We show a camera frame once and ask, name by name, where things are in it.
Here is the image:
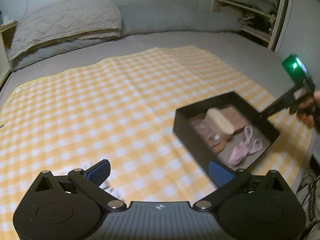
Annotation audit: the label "white charger plug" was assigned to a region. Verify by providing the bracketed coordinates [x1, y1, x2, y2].
[82, 160, 124, 201]

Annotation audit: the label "oval light wooden box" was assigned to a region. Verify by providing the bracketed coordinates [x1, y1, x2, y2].
[204, 108, 235, 137]

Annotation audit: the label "yellow white checkered cloth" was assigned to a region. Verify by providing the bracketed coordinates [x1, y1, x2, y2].
[0, 45, 313, 239]

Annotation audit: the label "pink folding scissors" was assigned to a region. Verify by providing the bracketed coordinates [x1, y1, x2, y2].
[229, 125, 263, 166]

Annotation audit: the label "round cork coaster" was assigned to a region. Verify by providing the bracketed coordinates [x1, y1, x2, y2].
[212, 140, 227, 154]

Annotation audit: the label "wooden bedside shelf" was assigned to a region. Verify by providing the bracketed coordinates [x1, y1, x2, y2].
[0, 21, 18, 86]

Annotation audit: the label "right shelf with bedding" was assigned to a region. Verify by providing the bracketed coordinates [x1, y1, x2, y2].
[212, 0, 289, 50]

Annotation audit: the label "black cardboard box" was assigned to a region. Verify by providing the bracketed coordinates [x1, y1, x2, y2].
[173, 92, 280, 187]

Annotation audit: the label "beige quilted blanket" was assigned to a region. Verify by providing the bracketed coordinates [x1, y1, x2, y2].
[8, 0, 121, 61]

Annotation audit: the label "square carved wooden coaster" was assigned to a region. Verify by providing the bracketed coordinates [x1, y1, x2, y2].
[220, 106, 248, 134]

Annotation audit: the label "grey duvet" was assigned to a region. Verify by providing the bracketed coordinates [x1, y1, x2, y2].
[9, 3, 241, 72]

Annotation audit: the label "clear plastic nail case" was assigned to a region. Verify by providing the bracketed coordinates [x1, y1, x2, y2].
[190, 119, 222, 150]

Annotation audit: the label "person right hand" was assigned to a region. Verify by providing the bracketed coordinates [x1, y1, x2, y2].
[289, 90, 319, 128]

